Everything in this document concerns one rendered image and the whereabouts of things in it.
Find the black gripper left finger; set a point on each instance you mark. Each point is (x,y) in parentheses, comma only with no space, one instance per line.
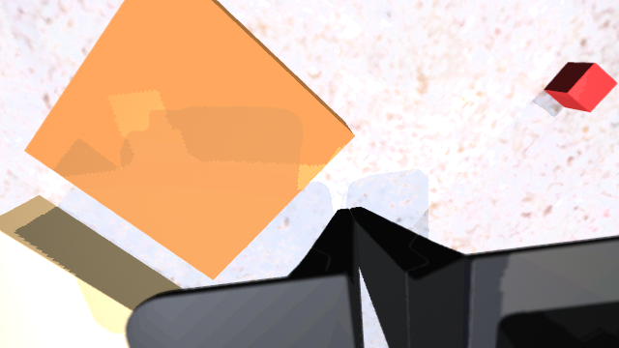
(318,305)

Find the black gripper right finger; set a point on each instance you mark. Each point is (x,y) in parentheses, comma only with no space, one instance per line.
(426,295)

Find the red cube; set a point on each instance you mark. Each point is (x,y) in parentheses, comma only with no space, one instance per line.
(580,85)

